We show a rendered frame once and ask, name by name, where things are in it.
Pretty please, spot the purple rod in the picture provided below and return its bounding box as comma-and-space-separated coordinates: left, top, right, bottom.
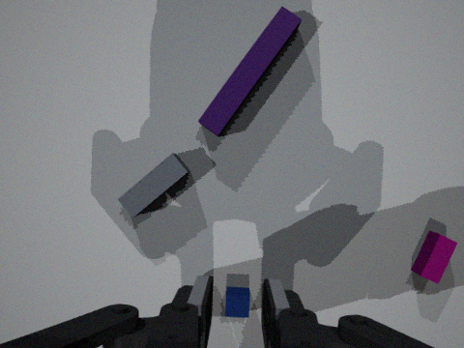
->
198, 7, 302, 137

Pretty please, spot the magenta block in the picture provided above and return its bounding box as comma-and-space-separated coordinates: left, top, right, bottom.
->
411, 231, 457, 283

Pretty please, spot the small blue cube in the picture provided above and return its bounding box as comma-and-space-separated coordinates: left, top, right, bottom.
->
225, 287, 250, 318

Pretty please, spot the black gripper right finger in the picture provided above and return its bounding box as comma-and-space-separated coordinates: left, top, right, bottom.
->
261, 278, 434, 348

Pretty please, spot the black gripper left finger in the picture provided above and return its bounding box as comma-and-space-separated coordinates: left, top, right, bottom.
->
0, 275, 214, 348

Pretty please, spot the grey rectangular bar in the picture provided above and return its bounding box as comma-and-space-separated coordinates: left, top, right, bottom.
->
118, 153, 190, 218

